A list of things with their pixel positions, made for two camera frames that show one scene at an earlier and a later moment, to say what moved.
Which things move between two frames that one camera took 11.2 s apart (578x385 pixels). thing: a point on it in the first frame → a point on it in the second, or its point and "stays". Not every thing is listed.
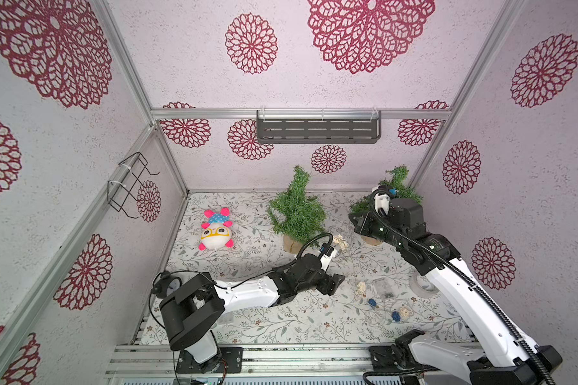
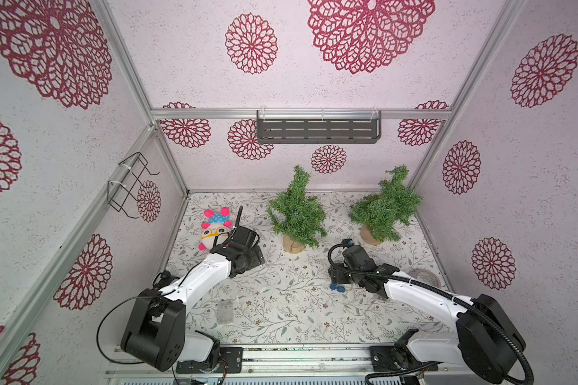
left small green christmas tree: [297, 215] stays
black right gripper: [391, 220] → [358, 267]
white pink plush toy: [215, 233] stays
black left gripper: [331, 283] → [258, 255]
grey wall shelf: [312, 127] stays
